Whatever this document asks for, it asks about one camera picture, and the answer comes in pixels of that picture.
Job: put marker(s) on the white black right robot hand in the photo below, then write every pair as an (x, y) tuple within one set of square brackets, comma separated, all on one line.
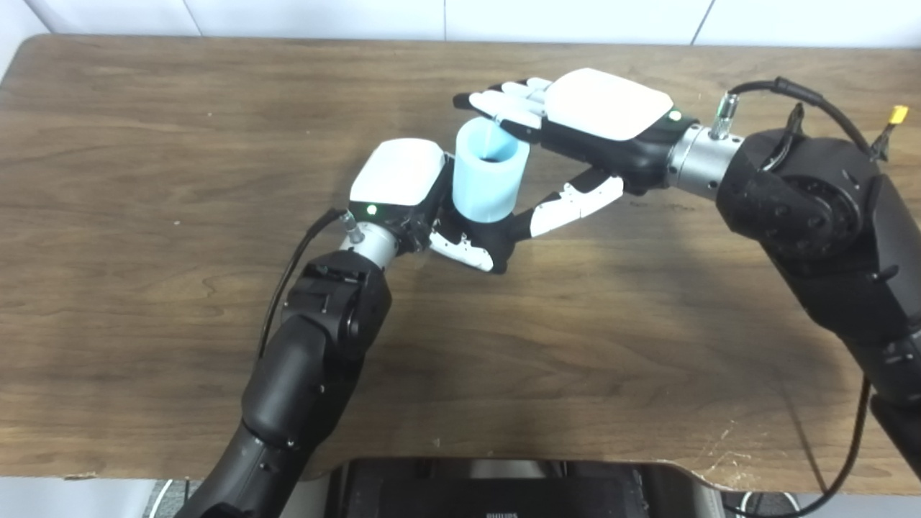
[(608, 104)]

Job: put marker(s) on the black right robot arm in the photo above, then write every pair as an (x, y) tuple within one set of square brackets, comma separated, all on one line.
[(827, 216)]

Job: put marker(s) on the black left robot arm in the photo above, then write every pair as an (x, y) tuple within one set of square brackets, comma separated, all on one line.
[(309, 360)]

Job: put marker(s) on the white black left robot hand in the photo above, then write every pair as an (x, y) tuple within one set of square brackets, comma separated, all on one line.
[(399, 173)]

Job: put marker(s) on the small yellow connector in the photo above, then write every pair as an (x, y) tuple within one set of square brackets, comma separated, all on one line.
[(899, 114)]

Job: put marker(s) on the black plastic nozzle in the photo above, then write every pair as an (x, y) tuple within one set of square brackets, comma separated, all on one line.
[(489, 234)]

